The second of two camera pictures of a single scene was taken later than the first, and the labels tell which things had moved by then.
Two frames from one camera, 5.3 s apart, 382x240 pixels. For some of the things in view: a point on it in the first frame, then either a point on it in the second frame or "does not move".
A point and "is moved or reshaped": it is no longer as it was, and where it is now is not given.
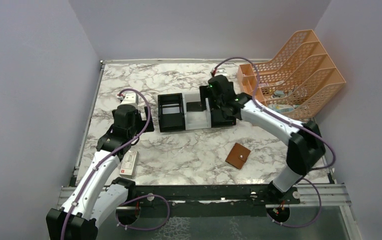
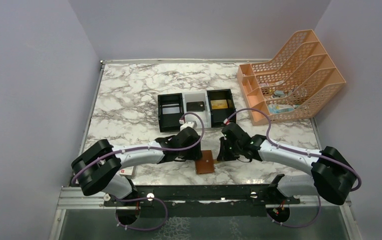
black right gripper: (210, 94) to (223, 156)
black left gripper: (142, 123) to (195, 154)
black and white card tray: (187, 111) does not move
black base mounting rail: (162, 199) does not move
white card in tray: (169, 110) does not move
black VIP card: (194, 106) does not move
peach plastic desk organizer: (296, 84) does not move
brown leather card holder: (238, 156) is moved or reshaped
